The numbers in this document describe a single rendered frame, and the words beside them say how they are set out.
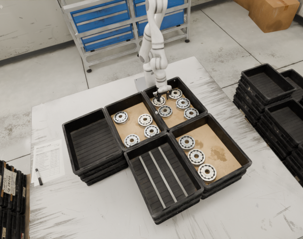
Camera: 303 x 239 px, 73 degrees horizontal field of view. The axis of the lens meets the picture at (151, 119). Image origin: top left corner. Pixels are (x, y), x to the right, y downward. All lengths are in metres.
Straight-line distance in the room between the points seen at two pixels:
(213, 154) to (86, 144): 0.83
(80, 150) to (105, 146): 0.17
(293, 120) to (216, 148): 1.07
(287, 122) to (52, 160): 1.99
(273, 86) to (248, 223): 1.38
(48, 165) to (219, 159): 1.17
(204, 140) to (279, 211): 0.56
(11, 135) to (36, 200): 1.63
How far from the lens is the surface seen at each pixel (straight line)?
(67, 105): 1.93
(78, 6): 2.91
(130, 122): 1.45
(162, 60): 1.24
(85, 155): 1.41
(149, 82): 1.64
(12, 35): 4.10
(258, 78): 2.33
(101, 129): 1.48
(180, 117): 1.43
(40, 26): 3.98
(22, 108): 3.34
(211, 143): 1.34
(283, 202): 1.46
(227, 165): 1.29
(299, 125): 2.22
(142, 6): 3.09
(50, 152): 1.70
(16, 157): 2.86
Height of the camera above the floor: 1.98
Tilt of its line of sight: 53 degrees down
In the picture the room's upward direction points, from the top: 10 degrees counter-clockwise
